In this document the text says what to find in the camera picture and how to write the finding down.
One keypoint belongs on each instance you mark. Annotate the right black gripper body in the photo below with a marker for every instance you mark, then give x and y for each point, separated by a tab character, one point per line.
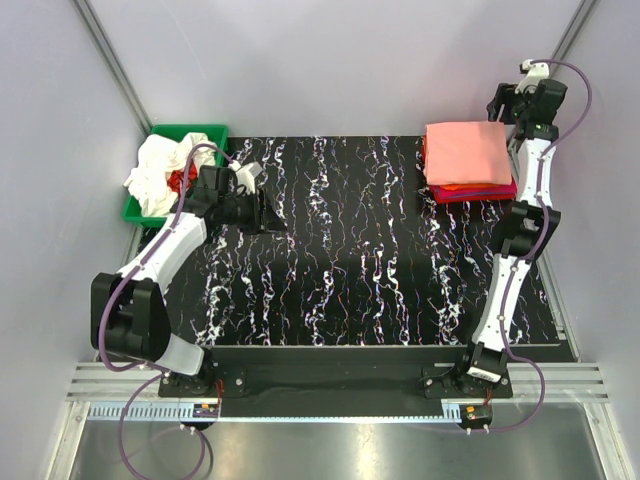
515	103

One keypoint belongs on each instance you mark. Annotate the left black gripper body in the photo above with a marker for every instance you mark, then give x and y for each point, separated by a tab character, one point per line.
242	211

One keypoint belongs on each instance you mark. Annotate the salmon pink t-shirt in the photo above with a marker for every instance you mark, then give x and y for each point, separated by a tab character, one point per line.
466	153

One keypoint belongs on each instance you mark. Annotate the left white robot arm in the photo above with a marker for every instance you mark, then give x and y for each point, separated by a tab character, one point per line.
129	316

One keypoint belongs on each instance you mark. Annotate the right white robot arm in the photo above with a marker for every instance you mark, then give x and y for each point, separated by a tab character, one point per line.
525	230

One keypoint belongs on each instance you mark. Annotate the red crumpled t-shirt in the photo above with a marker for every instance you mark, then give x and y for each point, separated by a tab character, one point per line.
175	181

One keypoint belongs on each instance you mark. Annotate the green plastic bin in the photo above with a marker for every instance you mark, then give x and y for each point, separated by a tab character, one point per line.
200	155

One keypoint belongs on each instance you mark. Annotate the white crumpled t-shirt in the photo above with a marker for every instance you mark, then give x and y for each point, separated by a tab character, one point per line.
158	156

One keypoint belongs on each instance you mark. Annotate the magenta folded t-shirt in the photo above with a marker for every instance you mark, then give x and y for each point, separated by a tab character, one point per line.
502	192

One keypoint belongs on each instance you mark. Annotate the black marbled table mat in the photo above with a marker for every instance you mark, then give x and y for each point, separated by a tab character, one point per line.
368	256

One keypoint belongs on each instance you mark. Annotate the orange folded t-shirt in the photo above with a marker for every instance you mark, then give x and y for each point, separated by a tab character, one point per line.
471	186

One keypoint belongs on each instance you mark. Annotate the right aluminium frame post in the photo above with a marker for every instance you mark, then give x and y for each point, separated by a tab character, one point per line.
560	57

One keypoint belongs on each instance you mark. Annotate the aluminium frame post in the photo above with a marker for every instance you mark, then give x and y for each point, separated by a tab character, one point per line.
106	51
560	57

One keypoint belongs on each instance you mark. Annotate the left aluminium frame post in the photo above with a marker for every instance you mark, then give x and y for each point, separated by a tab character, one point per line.
106	51

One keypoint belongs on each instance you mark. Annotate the white slotted cable duct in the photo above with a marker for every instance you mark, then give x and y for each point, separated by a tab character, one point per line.
198	412

